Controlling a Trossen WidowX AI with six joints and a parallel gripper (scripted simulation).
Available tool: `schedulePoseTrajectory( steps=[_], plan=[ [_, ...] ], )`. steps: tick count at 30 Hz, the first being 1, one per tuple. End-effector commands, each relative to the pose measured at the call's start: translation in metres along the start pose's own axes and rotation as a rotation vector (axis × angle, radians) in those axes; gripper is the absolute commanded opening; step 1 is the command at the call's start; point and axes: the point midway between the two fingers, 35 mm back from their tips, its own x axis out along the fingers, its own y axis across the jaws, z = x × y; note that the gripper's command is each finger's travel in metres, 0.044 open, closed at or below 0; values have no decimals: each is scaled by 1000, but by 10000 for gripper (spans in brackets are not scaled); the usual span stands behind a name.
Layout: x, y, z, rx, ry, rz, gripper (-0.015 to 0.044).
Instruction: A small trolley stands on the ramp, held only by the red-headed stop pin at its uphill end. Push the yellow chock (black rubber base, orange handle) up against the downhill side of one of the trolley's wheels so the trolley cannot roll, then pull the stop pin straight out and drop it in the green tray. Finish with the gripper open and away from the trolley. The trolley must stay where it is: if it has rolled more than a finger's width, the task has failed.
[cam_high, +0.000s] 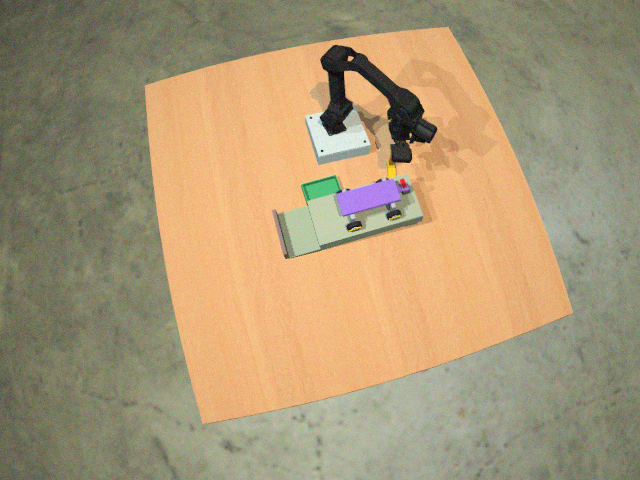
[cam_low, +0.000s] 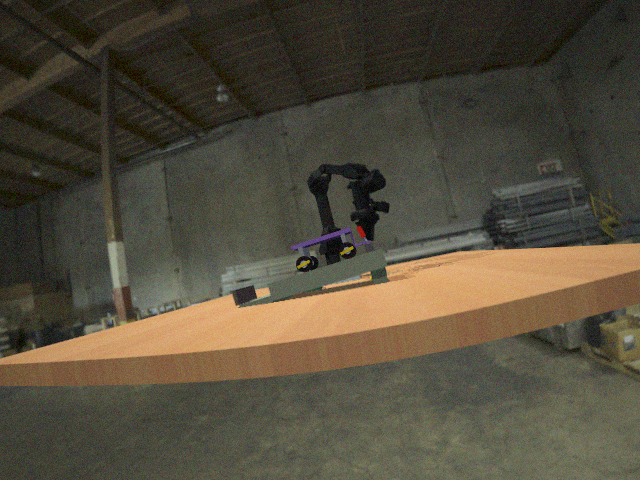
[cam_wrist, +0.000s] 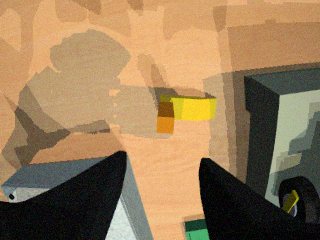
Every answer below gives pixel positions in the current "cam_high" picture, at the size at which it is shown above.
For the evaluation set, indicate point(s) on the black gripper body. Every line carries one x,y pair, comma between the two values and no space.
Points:
401,153

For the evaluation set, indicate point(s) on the grey-green flat ramp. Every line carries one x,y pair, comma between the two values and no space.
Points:
320,225

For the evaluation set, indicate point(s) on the green tray floor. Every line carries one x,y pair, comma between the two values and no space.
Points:
317,190

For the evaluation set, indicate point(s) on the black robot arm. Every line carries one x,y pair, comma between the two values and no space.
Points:
404,104

